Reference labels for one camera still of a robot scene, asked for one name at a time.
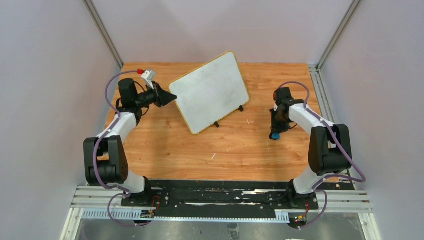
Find blue black whiteboard eraser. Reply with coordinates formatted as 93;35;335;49
269;132;280;140

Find yellow framed whiteboard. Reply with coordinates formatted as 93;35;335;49
169;51;250;135

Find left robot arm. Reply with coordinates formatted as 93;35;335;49
83;78;178;202

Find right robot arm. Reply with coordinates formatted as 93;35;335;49
269;87;352;208

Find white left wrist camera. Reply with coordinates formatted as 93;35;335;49
140;69;156;85

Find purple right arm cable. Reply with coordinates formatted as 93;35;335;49
276;81;367;230

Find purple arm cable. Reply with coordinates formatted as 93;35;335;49
92;70;152;228
276;81;367;230

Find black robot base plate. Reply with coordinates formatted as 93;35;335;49
121;179;318;219

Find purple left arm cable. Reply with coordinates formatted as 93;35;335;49
92;70;152;228

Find aluminium frame rails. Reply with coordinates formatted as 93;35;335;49
60;180;382;240

